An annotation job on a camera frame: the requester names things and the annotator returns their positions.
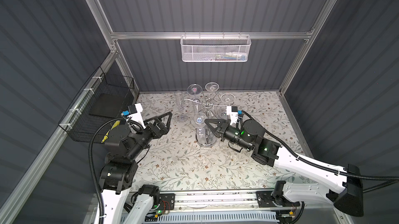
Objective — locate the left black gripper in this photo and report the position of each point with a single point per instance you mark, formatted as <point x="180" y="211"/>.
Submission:
<point x="163" y="129"/>

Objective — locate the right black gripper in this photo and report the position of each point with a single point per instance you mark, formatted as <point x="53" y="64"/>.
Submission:
<point x="221" y="128"/>

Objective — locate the clear wine glass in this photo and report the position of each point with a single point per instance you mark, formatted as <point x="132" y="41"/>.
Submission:
<point x="181" y="116"/>
<point x="212" y="89"/>
<point x="201" y="132"/>
<point x="228" y="99"/>
<point x="194" y="91"/>

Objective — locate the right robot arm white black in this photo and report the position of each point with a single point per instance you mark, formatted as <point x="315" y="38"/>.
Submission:
<point x="336" y="185"/>

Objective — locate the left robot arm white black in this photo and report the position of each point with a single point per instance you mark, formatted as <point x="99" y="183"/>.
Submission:
<point x="125" y="140"/>

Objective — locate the chrome wine glass rack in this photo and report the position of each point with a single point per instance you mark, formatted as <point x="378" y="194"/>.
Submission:
<point x="205" y="108"/>

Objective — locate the floral patterned table mat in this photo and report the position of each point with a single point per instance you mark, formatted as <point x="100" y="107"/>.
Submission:
<point x="176" y="162"/>

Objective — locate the yellow black striped item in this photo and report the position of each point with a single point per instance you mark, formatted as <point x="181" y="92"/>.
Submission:
<point x="114" y="125"/>

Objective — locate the items in white basket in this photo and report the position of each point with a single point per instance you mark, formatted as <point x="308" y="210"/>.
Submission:
<point x="223" y="57"/>

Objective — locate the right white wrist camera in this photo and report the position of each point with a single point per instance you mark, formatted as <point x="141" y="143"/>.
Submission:
<point x="234" y="114"/>

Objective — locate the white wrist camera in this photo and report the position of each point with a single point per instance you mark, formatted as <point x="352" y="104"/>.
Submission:
<point x="134" y="112"/>
<point x="234" y="114"/>

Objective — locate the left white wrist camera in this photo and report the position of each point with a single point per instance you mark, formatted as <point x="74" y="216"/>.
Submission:
<point x="134" y="112"/>

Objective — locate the black wire basket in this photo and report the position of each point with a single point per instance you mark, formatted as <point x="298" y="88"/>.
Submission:
<point x="105" y="97"/>

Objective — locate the white wire mesh basket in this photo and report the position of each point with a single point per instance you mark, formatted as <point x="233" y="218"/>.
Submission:
<point x="195" y="48"/>

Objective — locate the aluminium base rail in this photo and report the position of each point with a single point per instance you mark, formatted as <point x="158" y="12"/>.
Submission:
<point x="215" y="200"/>

